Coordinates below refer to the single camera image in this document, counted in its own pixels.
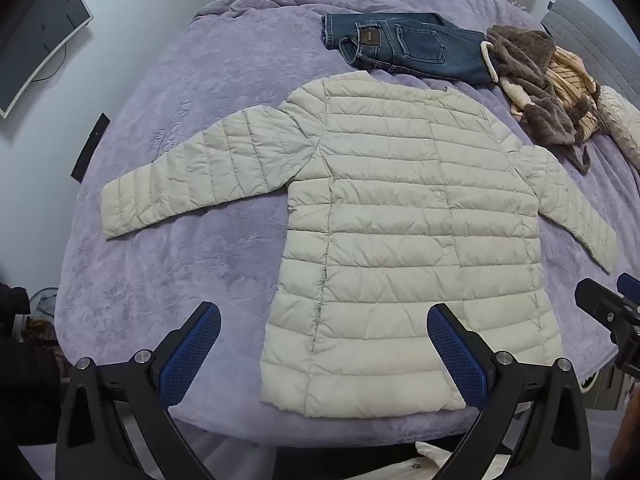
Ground curved computer monitor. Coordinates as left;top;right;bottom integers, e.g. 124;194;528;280
0;0;95;120

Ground blue denim jeans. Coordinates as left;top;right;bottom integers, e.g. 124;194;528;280
320;11;496;86

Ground purple fleece blanket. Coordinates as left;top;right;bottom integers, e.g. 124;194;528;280
52;0;640;448

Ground cream quilted down jacket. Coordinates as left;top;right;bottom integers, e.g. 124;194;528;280
100;71;618;418

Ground beige striped garment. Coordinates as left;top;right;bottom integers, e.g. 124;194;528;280
502;45;601;141

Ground brown fuzzy garment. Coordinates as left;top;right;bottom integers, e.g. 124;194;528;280
485;25;601;176

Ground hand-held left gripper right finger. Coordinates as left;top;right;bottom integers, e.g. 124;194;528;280
426;302;592;480

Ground dark clothing heap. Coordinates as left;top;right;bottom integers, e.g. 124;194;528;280
0;282;63;461

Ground cream quilted cushion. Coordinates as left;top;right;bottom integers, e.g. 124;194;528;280
595;85;640;171

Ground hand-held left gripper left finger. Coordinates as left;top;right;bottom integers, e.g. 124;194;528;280
56;301;222;480

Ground black flat strip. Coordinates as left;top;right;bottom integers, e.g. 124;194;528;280
71;112;111;183

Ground black monitor cable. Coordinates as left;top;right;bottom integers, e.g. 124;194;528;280
30;40;68;83

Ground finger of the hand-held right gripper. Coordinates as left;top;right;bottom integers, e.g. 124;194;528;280
575;278;640;342
618;272;640;306

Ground grey quilted headboard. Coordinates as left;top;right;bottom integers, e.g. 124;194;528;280
540;0;640;106

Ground white cloth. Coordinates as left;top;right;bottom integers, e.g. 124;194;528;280
415;440;506;480

